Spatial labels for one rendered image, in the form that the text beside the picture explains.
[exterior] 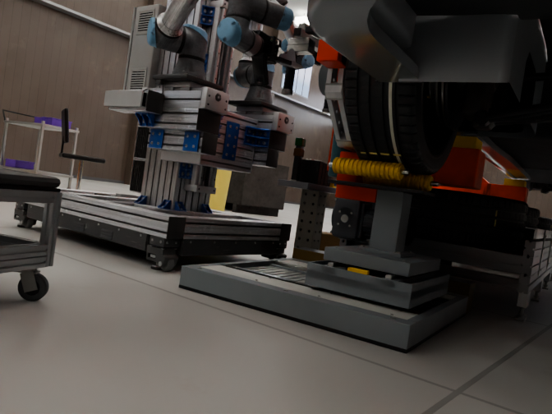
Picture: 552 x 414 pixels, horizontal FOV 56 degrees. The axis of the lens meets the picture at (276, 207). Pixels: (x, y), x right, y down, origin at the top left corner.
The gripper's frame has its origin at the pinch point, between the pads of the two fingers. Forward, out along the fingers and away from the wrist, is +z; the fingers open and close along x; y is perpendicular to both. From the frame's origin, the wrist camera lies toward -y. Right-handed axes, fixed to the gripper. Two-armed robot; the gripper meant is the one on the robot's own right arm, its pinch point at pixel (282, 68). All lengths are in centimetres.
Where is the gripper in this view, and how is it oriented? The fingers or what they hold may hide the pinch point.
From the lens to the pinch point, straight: 192.9
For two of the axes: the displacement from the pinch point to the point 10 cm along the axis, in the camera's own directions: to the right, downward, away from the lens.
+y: 1.4, -9.9, -0.2
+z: 5.1, 0.5, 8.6
